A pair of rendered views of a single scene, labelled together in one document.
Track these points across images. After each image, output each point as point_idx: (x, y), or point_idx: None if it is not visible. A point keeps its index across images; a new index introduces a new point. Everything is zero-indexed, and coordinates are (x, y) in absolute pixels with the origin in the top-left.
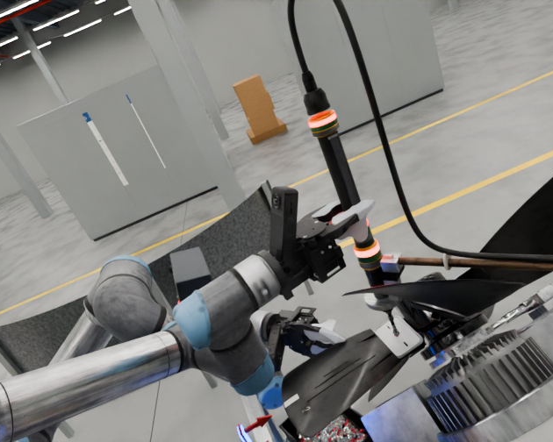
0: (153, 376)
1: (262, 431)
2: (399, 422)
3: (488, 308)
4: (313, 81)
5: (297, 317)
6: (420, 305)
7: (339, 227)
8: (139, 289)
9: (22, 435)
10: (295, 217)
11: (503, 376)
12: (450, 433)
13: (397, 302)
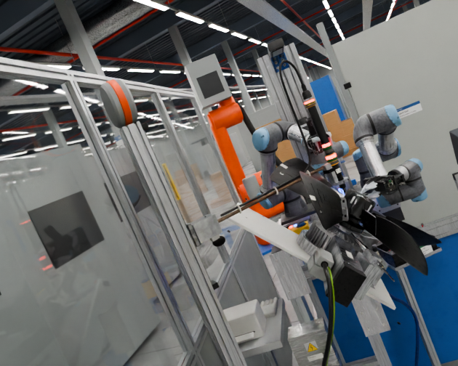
0: None
1: (419, 227)
2: None
3: (409, 260)
4: (302, 88)
5: (385, 177)
6: None
7: (307, 140)
8: (362, 124)
9: (294, 140)
10: (308, 128)
11: (310, 226)
12: None
13: (332, 184)
